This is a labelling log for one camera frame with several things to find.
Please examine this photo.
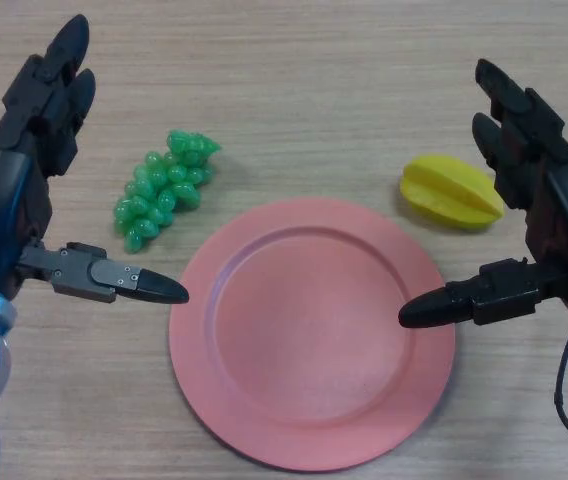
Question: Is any green grape bunch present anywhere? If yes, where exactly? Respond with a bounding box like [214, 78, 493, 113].
[114, 129, 223, 255]

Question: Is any yellow starfruit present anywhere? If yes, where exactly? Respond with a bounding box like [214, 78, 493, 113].
[398, 154, 506, 232]

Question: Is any pink round plate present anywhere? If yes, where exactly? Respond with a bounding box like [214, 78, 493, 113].
[168, 196, 457, 472]

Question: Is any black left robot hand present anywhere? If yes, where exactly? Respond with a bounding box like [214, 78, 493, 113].
[0, 13, 190, 306]

